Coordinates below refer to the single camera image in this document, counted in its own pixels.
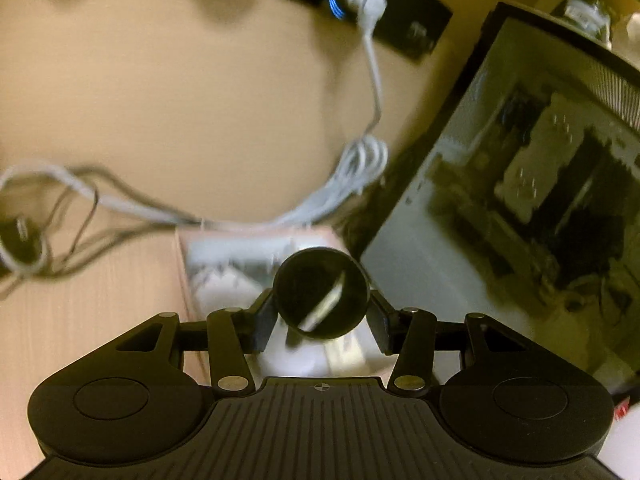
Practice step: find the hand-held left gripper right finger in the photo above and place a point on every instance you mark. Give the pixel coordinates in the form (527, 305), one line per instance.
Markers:
(380, 327)

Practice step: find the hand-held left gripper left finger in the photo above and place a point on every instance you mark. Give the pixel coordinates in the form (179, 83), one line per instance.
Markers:
(264, 322)

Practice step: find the black round cap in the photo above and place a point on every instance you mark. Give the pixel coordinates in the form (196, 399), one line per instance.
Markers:
(310, 285)

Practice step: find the pink cardboard box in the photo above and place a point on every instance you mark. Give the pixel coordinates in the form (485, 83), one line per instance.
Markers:
(187, 290)

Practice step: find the glass sided computer case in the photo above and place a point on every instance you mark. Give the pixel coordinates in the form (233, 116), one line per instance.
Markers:
(475, 210)

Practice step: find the white object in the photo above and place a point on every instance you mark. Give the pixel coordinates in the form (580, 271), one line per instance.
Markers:
(622, 440)

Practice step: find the black power strip blue light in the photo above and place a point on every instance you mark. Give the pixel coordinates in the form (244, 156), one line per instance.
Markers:
(412, 17)

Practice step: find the small grey object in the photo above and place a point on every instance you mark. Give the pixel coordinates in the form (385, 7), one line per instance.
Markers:
(585, 15)

